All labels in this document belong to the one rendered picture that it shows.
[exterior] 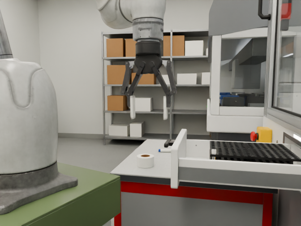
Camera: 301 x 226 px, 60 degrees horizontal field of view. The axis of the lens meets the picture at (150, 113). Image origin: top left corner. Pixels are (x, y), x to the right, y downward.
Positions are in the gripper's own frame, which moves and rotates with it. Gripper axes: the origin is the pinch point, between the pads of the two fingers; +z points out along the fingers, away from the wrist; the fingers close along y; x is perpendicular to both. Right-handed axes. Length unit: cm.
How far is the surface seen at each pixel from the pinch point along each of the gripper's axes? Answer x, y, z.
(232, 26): 83, 31, -40
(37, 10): 401, -314, -152
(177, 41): 372, -33, -77
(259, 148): 3.9, 32.2, 11.1
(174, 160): -12.1, 9.2, 11.0
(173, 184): -12.1, 8.8, 17.4
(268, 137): 32, 41, 13
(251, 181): -10.5, 28.0, 15.9
